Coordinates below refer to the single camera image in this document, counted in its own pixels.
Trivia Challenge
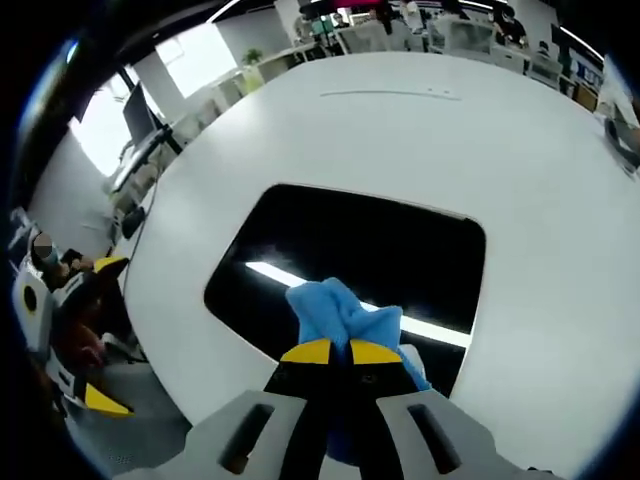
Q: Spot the thin black cable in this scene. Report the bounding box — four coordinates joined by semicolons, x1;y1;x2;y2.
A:
124;164;167;266

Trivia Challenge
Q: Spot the table cable slot cover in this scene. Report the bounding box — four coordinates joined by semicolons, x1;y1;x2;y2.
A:
319;88;464;102

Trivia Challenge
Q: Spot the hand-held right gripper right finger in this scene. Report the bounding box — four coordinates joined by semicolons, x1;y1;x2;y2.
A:
348;338;506;480

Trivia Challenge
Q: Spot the black computer mouse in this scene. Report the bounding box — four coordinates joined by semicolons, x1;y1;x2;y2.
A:
121;206;147;241

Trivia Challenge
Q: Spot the black computer monitor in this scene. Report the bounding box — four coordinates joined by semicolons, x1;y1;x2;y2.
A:
122;82;167;145

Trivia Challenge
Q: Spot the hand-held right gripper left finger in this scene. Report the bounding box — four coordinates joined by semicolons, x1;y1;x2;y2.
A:
184;337;335;480

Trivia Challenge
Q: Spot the white mesh office chair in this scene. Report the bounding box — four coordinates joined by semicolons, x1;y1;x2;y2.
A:
343;24;397;54
443;19;497;54

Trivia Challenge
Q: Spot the blue cleaning cloth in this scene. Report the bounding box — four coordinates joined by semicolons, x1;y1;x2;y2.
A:
284;277;432;464

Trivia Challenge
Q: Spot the grey curved object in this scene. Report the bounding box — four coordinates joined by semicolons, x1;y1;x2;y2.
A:
603;117;640;174

